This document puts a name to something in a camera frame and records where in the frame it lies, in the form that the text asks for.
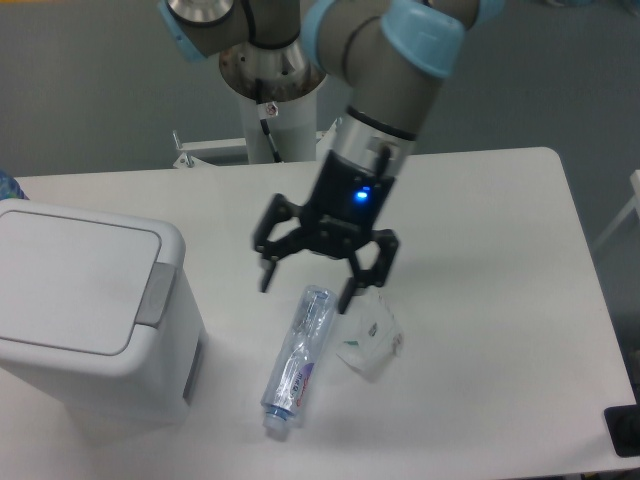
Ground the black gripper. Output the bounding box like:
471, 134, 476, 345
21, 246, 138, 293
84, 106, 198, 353
252, 148, 400, 314

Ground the white push-lid trash can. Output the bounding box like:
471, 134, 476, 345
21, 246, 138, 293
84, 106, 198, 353
1, 199, 207, 423

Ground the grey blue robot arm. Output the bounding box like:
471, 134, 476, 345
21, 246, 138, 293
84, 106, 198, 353
158, 1, 503, 311

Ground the crumpled clear plastic wrapper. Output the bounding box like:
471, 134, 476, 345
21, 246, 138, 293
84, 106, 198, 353
336, 289, 404, 382

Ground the crushed clear plastic bottle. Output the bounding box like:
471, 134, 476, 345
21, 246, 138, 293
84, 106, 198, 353
260, 285, 338, 440

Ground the blue patterned object at left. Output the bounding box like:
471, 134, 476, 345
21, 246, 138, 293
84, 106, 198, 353
0, 170, 29, 200

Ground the black object at table edge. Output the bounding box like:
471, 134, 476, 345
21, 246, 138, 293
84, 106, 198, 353
604, 404, 639, 458

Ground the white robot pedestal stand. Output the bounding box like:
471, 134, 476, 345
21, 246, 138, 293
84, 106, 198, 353
171, 39, 351, 170

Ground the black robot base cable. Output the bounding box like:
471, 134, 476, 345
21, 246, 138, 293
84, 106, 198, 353
253, 77, 284, 164

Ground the white furniture frame at right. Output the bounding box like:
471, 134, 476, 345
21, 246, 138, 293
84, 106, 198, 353
592, 170, 639, 255

